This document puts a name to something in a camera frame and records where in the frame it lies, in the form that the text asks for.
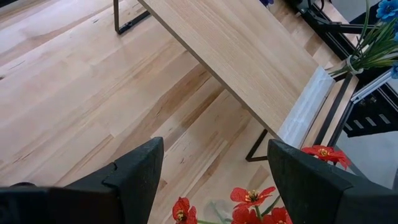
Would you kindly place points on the clear glass vase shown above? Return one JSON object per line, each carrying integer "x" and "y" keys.
{"x": 349, "y": 62}

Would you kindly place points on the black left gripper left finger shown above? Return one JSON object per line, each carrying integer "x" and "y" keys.
{"x": 133, "y": 189}

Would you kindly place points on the black aluminium table frame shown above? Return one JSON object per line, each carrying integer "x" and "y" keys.
{"x": 367, "y": 119}

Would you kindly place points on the blue artificial flower bunch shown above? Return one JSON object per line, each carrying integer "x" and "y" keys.
{"x": 376, "y": 49}

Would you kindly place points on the silver aluminium bracket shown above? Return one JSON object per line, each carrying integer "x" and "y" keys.
{"x": 371, "y": 87}

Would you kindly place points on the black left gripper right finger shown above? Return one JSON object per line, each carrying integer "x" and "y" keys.
{"x": 311, "y": 193}

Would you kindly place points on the red artificial flower bunch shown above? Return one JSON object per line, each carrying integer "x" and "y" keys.
{"x": 250, "y": 196}
{"x": 326, "y": 153}

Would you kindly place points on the purple artificial flower bunch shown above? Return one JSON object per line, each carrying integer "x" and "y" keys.
{"x": 266, "y": 2}

